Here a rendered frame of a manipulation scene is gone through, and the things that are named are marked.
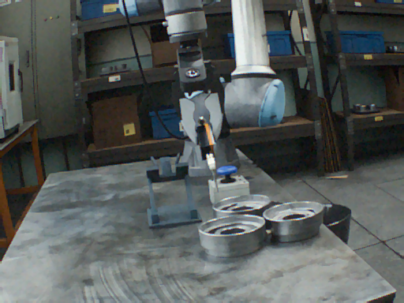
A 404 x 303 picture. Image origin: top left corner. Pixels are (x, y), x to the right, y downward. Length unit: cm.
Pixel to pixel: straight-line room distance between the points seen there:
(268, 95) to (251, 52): 12
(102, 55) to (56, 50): 49
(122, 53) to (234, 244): 414
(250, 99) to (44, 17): 354
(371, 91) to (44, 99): 307
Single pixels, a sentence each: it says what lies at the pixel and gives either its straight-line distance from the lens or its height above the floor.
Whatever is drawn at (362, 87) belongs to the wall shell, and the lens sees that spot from 541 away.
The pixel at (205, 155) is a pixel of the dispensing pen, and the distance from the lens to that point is 109.
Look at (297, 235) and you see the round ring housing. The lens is 93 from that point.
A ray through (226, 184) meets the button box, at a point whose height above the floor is 85.
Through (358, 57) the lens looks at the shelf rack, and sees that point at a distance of 475.
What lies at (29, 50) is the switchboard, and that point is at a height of 138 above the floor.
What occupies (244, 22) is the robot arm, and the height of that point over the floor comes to 118.
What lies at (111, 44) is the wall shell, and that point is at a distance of 496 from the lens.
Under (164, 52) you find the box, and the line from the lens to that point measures 442.
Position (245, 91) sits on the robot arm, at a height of 100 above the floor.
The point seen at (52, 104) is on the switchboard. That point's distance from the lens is 476.
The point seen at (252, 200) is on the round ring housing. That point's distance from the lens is 110.
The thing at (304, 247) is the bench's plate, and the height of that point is 80.
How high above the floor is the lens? 112
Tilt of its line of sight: 10 degrees down
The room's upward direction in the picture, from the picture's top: 6 degrees counter-clockwise
